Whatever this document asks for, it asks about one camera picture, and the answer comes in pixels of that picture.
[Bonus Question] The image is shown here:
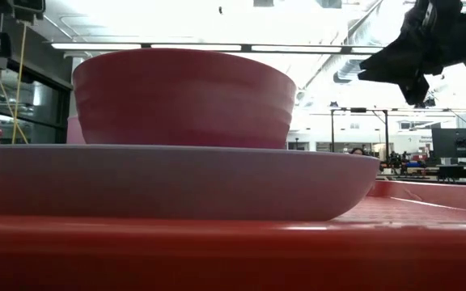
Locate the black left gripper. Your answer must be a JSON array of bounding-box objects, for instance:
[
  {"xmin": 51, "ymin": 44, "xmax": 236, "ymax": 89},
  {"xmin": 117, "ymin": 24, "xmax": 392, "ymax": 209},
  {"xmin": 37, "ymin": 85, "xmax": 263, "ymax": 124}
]
[{"xmin": 12, "ymin": 0, "xmax": 46, "ymax": 14}]

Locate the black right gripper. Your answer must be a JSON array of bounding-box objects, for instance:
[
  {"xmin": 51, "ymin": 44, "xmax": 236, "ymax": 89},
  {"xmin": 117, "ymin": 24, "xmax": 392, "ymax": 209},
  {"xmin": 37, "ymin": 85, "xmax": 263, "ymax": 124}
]
[{"xmin": 357, "ymin": 0, "xmax": 466, "ymax": 107}]

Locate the pink plastic mug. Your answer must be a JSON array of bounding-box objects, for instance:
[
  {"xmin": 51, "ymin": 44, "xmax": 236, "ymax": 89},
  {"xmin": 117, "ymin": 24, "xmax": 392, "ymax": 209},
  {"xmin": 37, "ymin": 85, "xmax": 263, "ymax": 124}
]
[{"xmin": 66, "ymin": 116, "xmax": 87, "ymax": 146}]

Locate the magenta plastic bowl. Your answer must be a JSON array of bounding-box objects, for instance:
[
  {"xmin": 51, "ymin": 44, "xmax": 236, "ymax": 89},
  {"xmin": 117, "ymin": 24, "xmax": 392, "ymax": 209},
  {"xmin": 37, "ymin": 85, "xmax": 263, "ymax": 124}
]
[{"xmin": 72, "ymin": 48, "xmax": 298, "ymax": 150}]

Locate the lavender plastic plate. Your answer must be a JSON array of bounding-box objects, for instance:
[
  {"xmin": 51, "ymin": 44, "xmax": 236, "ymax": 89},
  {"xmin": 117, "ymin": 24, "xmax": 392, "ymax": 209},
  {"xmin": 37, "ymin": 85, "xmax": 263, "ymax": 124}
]
[{"xmin": 0, "ymin": 143, "xmax": 381, "ymax": 222}]

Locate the red plastic tray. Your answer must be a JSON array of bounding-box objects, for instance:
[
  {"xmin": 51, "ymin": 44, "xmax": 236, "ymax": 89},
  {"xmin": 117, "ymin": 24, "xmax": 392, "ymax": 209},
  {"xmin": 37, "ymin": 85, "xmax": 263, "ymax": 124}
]
[{"xmin": 0, "ymin": 179, "xmax": 466, "ymax": 291}]

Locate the black computer monitor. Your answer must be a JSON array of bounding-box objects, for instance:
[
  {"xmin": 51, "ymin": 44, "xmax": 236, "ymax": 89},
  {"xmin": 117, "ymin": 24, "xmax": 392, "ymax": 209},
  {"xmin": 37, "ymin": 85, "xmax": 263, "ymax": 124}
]
[{"xmin": 431, "ymin": 128, "xmax": 466, "ymax": 159}]

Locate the silver ventilation duct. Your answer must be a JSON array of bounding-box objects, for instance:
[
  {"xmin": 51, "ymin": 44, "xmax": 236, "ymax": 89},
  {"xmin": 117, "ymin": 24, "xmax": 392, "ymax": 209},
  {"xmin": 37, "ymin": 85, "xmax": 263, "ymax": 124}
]
[{"xmin": 332, "ymin": 56, "xmax": 379, "ymax": 85}]

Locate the yellow cable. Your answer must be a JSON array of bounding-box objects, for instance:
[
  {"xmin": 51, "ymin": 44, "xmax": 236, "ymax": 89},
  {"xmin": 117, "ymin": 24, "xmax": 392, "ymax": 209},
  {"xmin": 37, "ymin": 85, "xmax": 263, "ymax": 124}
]
[
  {"xmin": 11, "ymin": 23, "xmax": 28, "ymax": 146},
  {"xmin": 0, "ymin": 54, "xmax": 29, "ymax": 146}
]

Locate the black background rig frame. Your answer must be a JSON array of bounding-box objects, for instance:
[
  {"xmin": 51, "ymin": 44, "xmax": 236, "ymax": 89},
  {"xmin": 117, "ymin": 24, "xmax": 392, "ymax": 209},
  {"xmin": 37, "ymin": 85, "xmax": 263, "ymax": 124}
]
[{"xmin": 328, "ymin": 107, "xmax": 391, "ymax": 154}]

